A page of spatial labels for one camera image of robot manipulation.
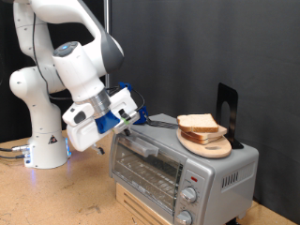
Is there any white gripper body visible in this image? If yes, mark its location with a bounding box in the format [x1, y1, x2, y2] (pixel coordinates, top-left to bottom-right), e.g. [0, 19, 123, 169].
[67, 87, 139, 153]

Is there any glass oven door with handle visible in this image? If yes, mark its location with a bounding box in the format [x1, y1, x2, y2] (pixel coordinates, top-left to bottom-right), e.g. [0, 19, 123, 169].
[110, 130, 188, 218]

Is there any metal spatula with blue block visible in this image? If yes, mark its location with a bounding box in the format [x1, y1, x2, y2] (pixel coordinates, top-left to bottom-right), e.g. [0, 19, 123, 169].
[137, 106, 180, 130]

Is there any wooden box under oven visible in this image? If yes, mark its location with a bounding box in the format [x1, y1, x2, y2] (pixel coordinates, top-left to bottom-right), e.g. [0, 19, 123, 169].
[115, 182, 172, 225]

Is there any silver oven knob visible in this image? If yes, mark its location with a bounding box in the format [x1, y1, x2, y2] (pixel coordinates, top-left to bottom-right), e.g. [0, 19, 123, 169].
[180, 187, 198, 204]
[175, 210, 193, 225]

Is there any silver toaster oven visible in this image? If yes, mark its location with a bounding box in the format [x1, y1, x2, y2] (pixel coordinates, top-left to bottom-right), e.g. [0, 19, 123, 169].
[108, 112, 260, 225]

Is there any wooden cutting board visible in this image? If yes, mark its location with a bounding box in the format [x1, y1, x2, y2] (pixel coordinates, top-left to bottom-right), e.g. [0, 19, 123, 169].
[176, 127, 233, 159]

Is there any black metal bookend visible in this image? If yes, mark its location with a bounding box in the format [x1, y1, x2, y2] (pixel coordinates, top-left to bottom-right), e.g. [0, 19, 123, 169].
[215, 82, 245, 150]

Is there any vertical metal pole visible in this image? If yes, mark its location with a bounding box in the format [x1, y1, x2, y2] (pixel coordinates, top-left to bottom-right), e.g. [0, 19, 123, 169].
[103, 0, 113, 89]

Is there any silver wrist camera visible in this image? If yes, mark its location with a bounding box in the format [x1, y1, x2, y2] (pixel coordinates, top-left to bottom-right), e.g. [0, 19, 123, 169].
[112, 109, 141, 135]

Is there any wire oven rack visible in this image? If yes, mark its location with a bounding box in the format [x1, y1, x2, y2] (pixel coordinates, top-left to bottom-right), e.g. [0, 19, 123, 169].
[113, 153, 181, 203]

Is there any black base cable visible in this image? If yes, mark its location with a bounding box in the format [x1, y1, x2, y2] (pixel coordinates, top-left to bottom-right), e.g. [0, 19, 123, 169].
[0, 153, 28, 160]
[0, 143, 31, 154]

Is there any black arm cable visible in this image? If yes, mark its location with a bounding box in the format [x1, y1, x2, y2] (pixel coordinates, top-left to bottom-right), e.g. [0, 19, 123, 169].
[31, 12, 146, 113]

